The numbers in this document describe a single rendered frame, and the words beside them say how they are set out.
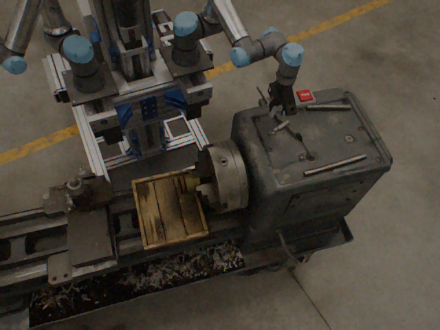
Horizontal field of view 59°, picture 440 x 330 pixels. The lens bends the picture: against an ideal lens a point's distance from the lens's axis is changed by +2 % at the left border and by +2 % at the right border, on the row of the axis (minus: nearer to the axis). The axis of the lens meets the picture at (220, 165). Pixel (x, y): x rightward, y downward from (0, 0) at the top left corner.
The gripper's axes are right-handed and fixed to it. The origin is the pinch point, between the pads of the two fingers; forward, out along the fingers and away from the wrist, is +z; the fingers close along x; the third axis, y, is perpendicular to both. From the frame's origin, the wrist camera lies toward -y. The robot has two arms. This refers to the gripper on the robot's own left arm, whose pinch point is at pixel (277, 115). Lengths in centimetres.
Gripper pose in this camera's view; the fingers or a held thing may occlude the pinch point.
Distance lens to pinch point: 166.1
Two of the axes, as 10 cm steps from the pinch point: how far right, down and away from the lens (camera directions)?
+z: -0.6, 5.1, 8.6
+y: -2.7, -8.4, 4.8
